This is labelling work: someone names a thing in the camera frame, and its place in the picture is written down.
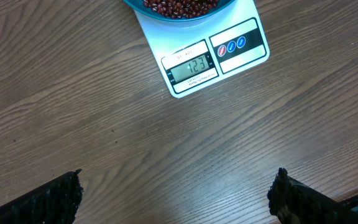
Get white digital kitchen scale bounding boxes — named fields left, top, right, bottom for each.
left=127, top=0, right=270, bottom=98

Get red beans in bowl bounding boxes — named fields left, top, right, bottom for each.
left=142, top=0, right=219, bottom=19

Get teal blue bowl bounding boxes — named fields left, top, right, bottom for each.
left=124, top=0, right=234, bottom=22

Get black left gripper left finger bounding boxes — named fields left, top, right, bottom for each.
left=0, top=169, right=83, bottom=224

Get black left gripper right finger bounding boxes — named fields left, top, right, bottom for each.
left=267, top=168, right=358, bottom=224

